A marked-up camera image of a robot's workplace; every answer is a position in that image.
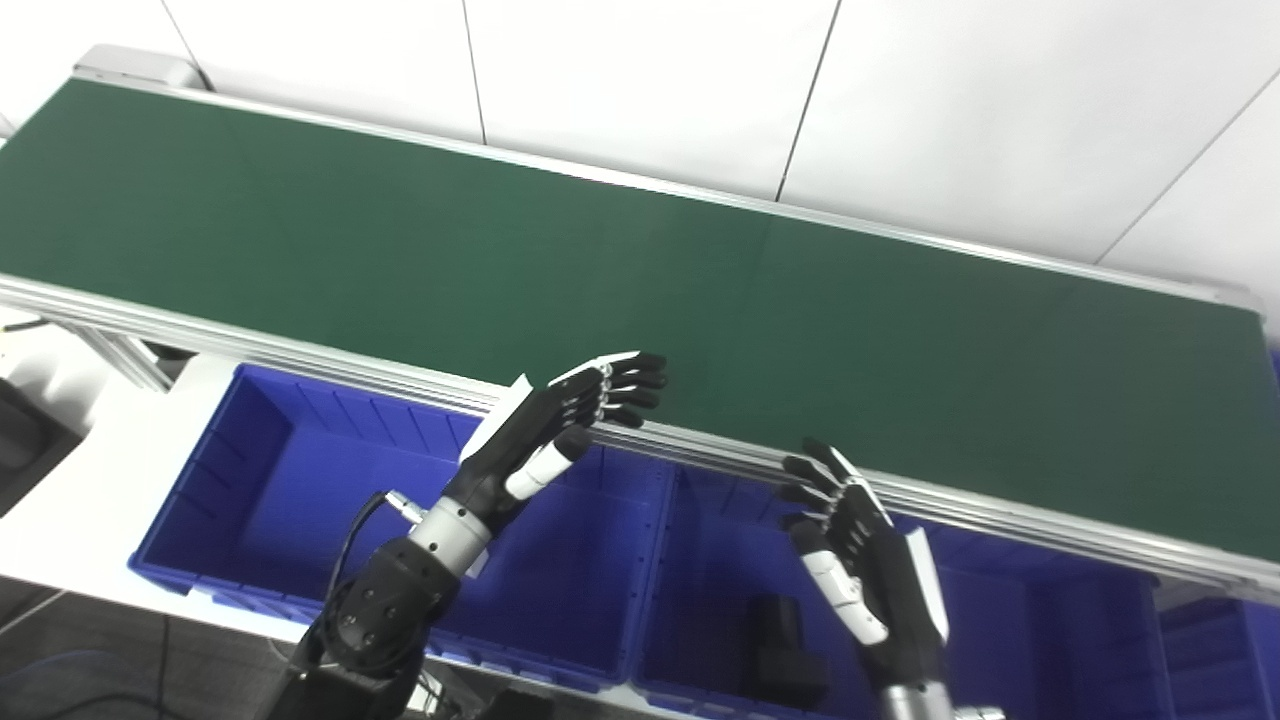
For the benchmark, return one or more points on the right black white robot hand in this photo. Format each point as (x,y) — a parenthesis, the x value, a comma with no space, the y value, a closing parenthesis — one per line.
(895,590)

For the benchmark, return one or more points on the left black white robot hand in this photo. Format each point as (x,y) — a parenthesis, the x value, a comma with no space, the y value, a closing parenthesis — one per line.
(525,430)

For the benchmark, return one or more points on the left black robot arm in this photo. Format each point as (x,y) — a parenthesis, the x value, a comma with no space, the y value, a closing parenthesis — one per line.
(385,610)

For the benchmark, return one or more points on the black block part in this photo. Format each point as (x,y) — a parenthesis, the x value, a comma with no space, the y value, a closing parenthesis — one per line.
(785,660)
(30,450)

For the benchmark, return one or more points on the blue plastic bin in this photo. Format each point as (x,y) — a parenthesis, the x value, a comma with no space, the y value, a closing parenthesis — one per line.
(720,560)
(300,500)
(1215,650)

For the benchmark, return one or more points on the green conveyor belt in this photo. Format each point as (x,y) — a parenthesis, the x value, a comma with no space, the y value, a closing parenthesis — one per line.
(600,260)

